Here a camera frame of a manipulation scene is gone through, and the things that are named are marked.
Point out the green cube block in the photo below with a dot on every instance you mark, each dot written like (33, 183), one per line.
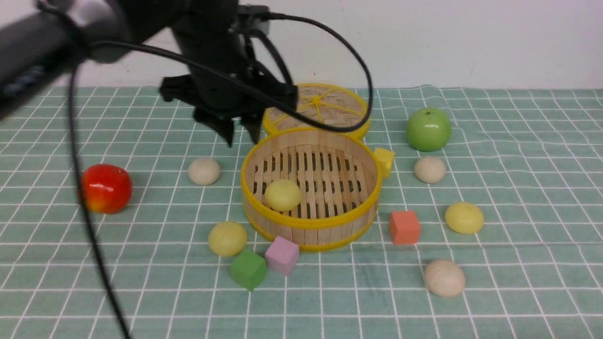
(248, 269)

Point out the red pomegranate toy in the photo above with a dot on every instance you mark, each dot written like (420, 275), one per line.
(106, 188)

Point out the bamboo steamer tray yellow rim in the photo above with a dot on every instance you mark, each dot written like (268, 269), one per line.
(340, 180)

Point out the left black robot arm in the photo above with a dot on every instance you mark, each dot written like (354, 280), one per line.
(38, 49)

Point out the white bun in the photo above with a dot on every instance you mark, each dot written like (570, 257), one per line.
(204, 171)
(430, 169)
(444, 278)

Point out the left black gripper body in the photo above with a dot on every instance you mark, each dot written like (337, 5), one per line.
(217, 100)

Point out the yellow cube block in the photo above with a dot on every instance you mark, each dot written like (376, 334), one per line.
(385, 158)

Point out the pink cube block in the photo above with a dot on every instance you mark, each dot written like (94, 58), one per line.
(282, 255)

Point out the yellow bun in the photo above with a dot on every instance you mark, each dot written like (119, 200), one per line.
(283, 195)
(227, 238)
(464, 218)

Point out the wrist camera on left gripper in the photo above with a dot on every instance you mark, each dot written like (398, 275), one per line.
(252, 17)

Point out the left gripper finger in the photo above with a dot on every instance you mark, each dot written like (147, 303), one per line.
(223, 127)
(253, 124)

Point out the woven bamboo steamer lid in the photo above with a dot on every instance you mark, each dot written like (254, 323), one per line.
(325, 103)

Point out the orange cube block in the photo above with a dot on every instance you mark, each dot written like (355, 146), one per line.
(404, 227)

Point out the green apple toy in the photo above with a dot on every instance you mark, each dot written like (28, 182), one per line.
(428, 129)

